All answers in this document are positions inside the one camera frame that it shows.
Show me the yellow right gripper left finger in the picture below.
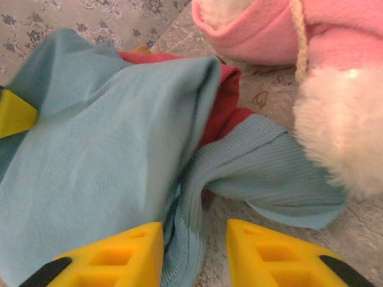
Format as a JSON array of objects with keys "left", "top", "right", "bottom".
[{"left": 17, "top": 221, "right": 165, "bottom": 287}]

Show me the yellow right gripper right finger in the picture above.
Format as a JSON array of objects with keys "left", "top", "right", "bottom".
[{"left": 226, "top": 218, "right": 375, "bottom": 287}]

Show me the blue tank top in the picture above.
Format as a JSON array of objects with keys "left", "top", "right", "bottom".
[{"left": 0, "top": 27, "right": 346, "bottom": 287}]

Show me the red tank top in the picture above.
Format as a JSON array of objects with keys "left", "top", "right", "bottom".
[{"left": 118, "top": 50, "right": 257, "bottom": 149}]

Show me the white teddy bear pink hoodie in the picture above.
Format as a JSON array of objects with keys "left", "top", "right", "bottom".
[{"left": 191, "top": 0, "right": 383, "bottom": 200}]

